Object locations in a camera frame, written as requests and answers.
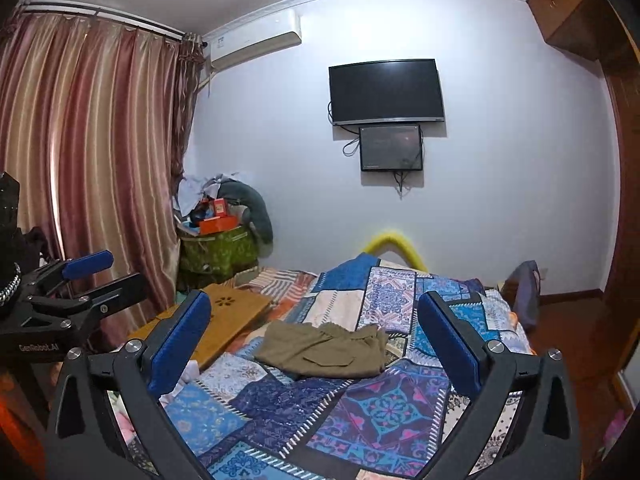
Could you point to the orange striped bed sheet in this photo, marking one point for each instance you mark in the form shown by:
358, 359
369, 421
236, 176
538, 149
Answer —
280, 285

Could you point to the striped pink curtain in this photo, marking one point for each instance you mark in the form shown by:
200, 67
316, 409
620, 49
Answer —
100, 160

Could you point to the pile of pale clothes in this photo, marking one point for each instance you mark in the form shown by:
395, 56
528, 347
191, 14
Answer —
195, 192

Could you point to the white wall air conditioner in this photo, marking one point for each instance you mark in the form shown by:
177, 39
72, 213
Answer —
250, 40

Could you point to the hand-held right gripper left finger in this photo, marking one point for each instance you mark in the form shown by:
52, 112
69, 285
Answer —
180, 340

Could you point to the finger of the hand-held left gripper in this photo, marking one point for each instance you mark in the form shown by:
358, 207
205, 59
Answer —
90, 263
115, 295

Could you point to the khaki pants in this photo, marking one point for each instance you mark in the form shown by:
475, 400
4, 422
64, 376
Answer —
320, 350

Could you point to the white curtain rod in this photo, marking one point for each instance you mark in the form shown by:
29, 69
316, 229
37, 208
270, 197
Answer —
125, 17

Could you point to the blue patchwork blanket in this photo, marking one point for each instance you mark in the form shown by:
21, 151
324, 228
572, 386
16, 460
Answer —
390, 410

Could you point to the small black wall monitor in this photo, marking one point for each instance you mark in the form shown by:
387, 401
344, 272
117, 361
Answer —
390, 147

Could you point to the brown wooden door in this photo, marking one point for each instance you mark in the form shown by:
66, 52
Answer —
625, 240

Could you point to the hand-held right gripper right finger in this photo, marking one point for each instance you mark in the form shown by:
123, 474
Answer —
450, 345

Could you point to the wooden lap table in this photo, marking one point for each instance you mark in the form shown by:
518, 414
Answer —
235, 310

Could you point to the wooden overhead cabinet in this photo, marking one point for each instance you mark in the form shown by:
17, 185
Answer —
565, 5

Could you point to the green fabric storage box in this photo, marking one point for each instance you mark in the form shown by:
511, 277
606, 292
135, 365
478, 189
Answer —
220, 255

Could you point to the black wall television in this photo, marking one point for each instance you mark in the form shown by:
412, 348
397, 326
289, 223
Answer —
385, 91

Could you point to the grey cloth bundle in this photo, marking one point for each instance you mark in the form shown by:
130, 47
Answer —
255, 210

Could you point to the grey backpack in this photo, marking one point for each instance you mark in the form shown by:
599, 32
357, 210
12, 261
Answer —
525, 295

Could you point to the orange cardboard box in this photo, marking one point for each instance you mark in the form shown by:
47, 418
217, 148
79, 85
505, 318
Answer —
217, 225

